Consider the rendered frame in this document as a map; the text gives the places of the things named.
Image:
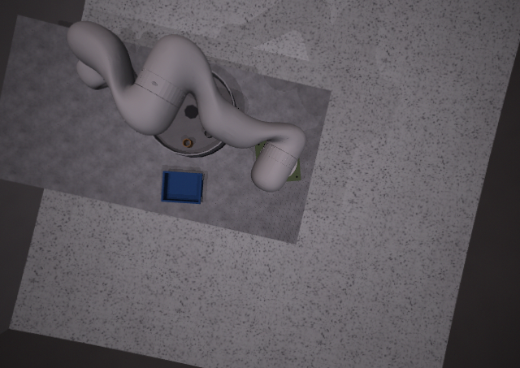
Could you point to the blue crate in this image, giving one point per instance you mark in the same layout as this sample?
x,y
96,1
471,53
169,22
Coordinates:
x,y
182,187

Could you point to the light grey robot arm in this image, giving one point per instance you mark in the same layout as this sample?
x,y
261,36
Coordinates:
x,y
176,66

